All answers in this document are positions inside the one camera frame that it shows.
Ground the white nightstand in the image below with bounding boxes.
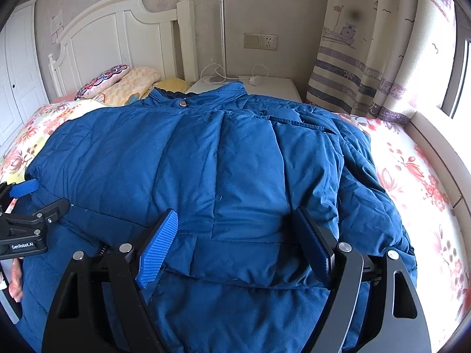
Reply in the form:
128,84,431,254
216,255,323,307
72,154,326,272
187,76,302,103

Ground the white wooden headboard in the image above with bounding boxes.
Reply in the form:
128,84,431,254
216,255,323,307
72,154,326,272
48,0,200,96

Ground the person's left hand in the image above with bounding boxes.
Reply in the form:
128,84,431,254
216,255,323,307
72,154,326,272
9,258,23,303

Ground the white wardrobe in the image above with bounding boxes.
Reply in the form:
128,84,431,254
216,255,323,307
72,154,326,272
0,0,49,151

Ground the patterned striped curtain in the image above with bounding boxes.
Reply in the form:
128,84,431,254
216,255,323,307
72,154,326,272
306,0,456,125

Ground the wall power outlet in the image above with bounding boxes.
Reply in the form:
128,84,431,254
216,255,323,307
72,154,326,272
243,33,278,51

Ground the peach checkered pillow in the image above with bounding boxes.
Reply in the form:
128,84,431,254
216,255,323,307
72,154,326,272
93,67,161,106

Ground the blue red patterned pillow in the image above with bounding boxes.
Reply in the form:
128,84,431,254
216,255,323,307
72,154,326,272
75,64,130,100

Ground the yellow pillow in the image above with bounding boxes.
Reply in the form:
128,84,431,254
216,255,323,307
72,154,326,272
152,78,190,92

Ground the blue down jacket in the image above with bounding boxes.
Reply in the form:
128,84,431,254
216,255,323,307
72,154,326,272
14,82,417,352

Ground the white charger cable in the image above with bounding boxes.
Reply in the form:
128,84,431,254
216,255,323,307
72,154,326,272
199,62,270,86

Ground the floral bed quilt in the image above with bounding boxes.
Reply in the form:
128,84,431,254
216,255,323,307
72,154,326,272
1,100,470,351

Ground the silver lamp pole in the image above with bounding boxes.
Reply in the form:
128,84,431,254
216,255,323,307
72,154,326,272
220,0,228,80

